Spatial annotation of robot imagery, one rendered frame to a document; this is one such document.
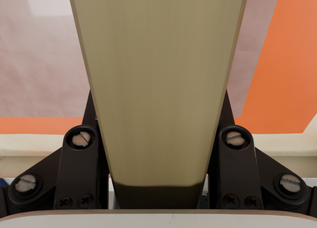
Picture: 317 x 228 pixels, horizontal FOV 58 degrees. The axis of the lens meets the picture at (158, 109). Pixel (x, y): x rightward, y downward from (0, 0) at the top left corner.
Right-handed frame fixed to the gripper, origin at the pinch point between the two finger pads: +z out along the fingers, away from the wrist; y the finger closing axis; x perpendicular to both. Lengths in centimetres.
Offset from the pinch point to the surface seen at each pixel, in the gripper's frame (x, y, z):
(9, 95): -13.0, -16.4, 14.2
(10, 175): -25.0, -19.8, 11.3
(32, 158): -24.9, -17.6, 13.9
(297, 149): -23.3, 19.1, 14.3
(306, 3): -2.2, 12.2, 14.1
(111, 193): -229, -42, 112
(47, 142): -21.6, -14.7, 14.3
